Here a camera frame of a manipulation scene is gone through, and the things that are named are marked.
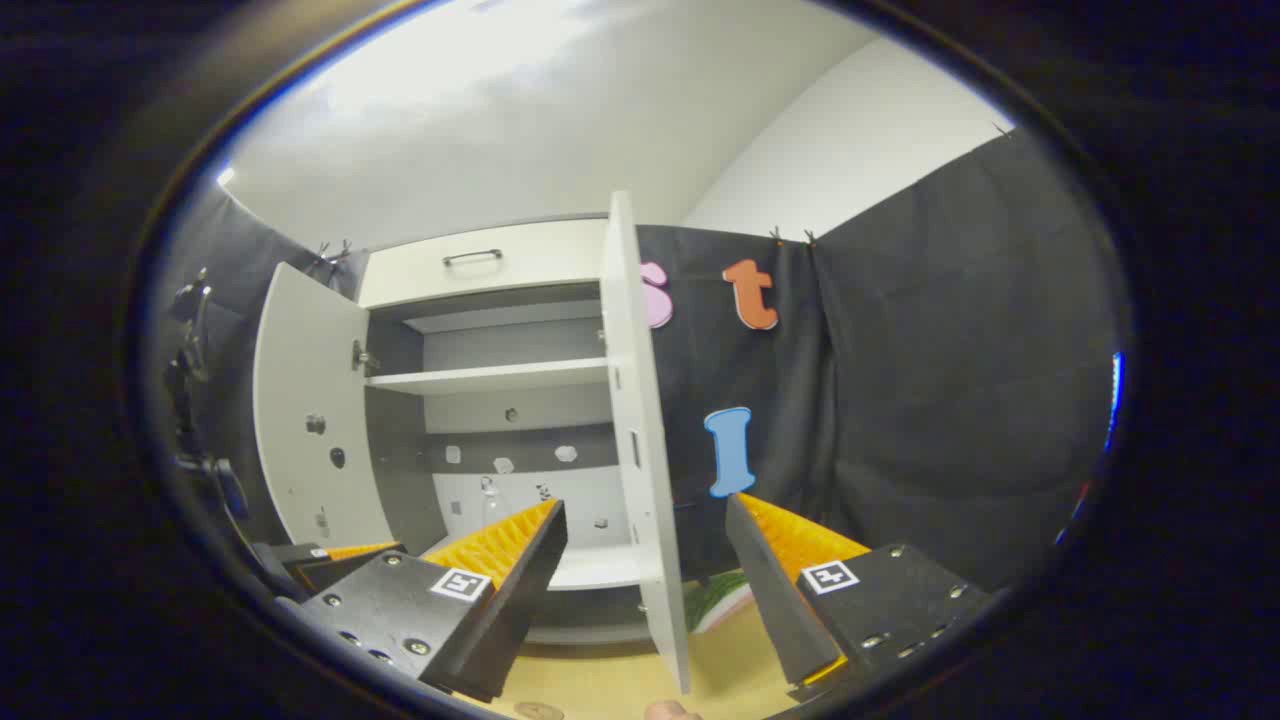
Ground white cabinet door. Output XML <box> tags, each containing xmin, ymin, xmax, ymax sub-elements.
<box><xmin>600</xmin><ymin>190</ymin><xmax>693</xmax><ymax>696</ymax></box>
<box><xmin>253</xmin><ymin>262</ymin><xmax>396</xmax><ymax>549</ymax></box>

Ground green and white flat object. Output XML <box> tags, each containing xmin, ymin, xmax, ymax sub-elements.
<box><xmin>688</xmin><ymin>570</ymin><xmax>757</xmax><ymax>637</ymax></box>

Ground black backdrop cloth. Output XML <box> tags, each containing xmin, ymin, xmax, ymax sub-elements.
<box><xmin>150</xmin><ymin>130</ymin><xmax>1126</xmax><ymax>591</ymax></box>

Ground white cabinet drawer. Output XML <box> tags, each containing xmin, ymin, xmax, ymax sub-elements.
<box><xmin>358</xmin><ymin>218</ymin><xmax>611</xmax><ymax>309</ymax></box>

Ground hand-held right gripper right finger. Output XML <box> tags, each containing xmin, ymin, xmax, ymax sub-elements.
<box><xmin>724</xmin><ymin>492</ymin><xmax>991</xmax><ymax>702</ymax></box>

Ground white and grey cabinet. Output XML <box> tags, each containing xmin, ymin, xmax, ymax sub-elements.
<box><xmin>355</xmin><ymin>215</ymin><xmax>661</xmax><ymax>646</ymax></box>

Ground black equipment stand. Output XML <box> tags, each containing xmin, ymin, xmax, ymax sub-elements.
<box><xmin>163</xmin><ymin>265</ymin><xmax>251</xmax><ymax>521</ymax></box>

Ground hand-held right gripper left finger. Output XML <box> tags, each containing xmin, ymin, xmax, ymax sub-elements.
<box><xmin>300</xmin><ymin>498</ymin><xmax>569</xmax><ymax>703</ymax></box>

